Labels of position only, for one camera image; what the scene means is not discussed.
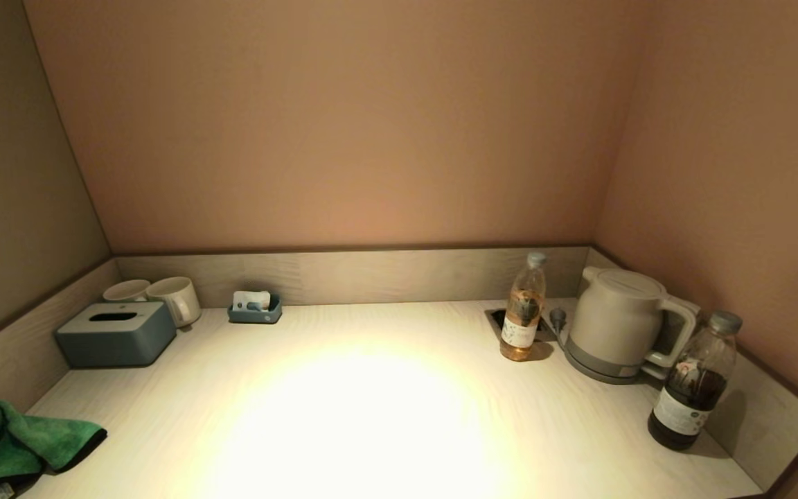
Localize grey kettle base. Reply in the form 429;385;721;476
564;343;656;385

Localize plastic bottle with dark drink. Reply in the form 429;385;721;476
648;311;743;451

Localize small blue sachet tray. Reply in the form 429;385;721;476
227;293;283;324

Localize white sachets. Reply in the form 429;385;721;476
232;290;271;312

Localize white ceramic mug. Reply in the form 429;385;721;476
103;279;152;304
145;277;202;328

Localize green microfiber cloth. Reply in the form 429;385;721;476
0;400;107;499

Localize grey-blue tissue box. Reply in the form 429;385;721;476
55;301;177;368

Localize recessed power socket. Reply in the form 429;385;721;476
486;308;558;343

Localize white electric kettle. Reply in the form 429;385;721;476
569;266;701;369

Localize plastic bottle with amber drink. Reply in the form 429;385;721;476
499;252;547;362

